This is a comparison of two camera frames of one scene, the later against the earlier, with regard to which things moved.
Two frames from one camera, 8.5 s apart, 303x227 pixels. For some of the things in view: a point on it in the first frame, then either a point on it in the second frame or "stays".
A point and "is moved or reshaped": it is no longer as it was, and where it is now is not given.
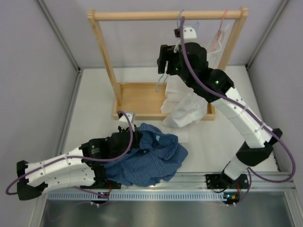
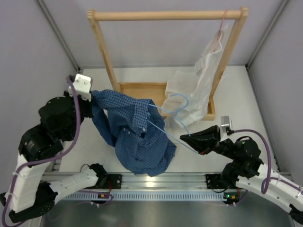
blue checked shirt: (156, 160) is moved or reshaped
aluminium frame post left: (58, 33) stays
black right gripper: (167, 54) → (204, 141)
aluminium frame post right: (248, 64) stays
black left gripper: (138, 137) → (88, 103)
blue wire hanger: (161, 79) → (175, 113)
